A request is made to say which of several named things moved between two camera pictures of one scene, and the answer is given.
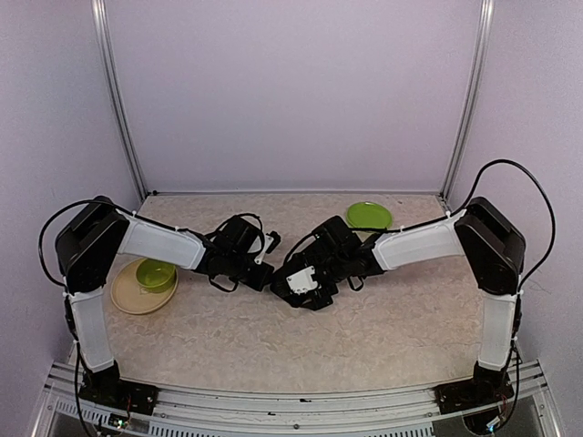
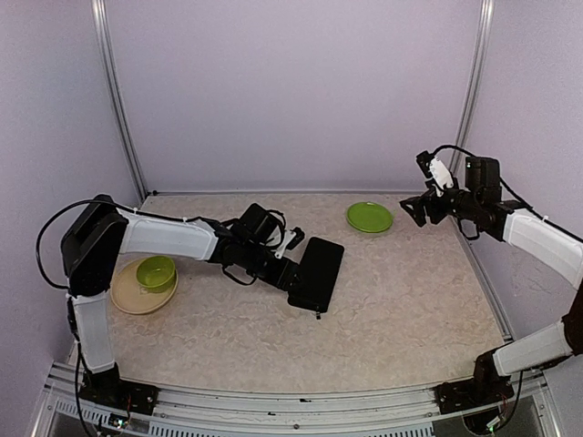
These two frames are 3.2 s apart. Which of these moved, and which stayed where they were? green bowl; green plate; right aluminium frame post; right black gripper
Moved: right black gripper
Stayed: right aluminium frame post; green plate; green bowl
